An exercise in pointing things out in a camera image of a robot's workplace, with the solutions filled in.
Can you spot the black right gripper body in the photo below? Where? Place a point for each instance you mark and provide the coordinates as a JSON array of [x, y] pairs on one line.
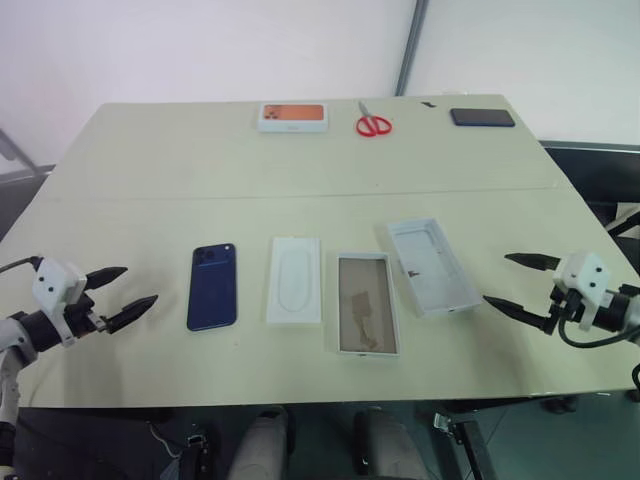
[[562, 310]]

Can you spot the grey metal frame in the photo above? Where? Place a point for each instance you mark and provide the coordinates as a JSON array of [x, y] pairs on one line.
[[22, 172]]

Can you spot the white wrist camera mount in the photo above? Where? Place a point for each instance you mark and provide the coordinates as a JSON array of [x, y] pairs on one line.
[[55, 280], [587, 272]]

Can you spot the blue smartphone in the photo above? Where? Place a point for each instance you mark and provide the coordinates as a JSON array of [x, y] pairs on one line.
[[212, 295]]

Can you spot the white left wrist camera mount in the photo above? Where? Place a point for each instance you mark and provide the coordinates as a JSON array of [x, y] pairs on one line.
[[55, 280]]

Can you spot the dark flat smartphone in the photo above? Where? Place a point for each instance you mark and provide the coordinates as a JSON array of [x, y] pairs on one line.
[[482, 117]]

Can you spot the grey metal post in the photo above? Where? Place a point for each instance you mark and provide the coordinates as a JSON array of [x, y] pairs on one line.
[[412, 45]]

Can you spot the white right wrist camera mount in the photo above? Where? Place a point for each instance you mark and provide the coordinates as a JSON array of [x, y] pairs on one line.
[[587, 272]]

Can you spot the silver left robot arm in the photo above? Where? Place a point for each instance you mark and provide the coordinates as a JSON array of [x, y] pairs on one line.
[[11, 345]]

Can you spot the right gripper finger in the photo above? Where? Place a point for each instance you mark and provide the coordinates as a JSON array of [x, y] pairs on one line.
[[517, 312], [537, 262]]

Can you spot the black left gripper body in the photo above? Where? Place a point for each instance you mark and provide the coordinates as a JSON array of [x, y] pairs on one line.
[[80, 317]]

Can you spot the white phone tray insert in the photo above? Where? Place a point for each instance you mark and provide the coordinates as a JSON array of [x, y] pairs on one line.
[[295, 285]]

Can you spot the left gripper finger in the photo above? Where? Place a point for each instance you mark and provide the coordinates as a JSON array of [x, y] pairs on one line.
[[102, 277], [130, 312]]

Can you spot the white chair frame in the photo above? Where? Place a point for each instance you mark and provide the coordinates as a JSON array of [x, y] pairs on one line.
[[625, 220]]

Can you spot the white phone box bottom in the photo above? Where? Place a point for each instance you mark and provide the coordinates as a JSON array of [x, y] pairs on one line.
[[365, 305]]

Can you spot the orange printed phone box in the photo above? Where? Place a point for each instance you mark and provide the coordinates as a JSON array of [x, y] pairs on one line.
[[294, 116]]

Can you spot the black table leg bracket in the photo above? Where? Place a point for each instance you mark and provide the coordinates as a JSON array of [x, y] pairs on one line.
[[465, 440]]

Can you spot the white phone box lid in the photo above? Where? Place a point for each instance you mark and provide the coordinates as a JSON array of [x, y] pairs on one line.
[[432, 270]]

